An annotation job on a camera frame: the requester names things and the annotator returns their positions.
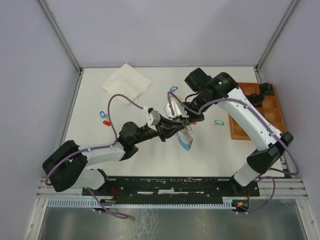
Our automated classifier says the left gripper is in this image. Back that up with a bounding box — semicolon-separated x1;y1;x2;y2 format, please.
132;113;185;144

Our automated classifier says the blue handled key organiser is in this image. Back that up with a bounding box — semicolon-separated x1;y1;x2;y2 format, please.
176;125;193;151

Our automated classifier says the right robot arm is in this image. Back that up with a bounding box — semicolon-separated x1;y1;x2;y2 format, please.
184;68;294;196

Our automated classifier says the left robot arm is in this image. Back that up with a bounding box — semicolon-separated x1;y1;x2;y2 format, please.
42;119;185;195

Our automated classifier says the blue tag upper key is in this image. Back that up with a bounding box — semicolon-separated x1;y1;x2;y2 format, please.
170;86;179;92

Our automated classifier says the blue tag key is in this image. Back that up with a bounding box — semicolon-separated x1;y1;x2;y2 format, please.
99;111;107;118
170;86;179;92

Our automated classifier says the white folded cloth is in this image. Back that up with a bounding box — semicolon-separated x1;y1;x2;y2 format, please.
100;63;154;102

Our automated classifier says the black mounting plate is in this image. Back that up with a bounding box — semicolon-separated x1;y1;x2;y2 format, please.
92;176;260;205

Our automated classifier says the black fabric bundle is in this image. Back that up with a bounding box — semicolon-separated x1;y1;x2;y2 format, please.
246;93;265;108
259;82;274;96

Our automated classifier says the black fabric bundle top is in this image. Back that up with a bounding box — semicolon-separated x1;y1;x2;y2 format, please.
259;82;274;96

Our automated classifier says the wooden compartment tray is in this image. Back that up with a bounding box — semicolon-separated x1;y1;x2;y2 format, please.
228;82;286;141

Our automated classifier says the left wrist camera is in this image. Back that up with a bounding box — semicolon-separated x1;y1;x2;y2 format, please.
146;107;161;127

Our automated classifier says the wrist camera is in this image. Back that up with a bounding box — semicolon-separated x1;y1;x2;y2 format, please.
164;98;189;120
146;107;161;127

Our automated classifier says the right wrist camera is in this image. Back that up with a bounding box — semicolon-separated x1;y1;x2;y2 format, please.
164;98;189;120

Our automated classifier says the grey slotted cable duct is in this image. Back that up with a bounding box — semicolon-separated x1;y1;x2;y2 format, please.
46;196;237;209

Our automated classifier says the aluminium rail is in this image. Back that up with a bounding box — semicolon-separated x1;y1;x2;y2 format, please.
36;178;83;198

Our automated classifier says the right aluminium frame post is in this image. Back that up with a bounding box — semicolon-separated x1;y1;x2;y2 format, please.
255;0;301;72

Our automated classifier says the aluminium frame post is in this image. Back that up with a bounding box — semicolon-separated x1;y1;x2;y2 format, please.
255;0;301;72
37;0;83;73

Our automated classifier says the left aluminium frame post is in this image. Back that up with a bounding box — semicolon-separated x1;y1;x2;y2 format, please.
37;0;83;73

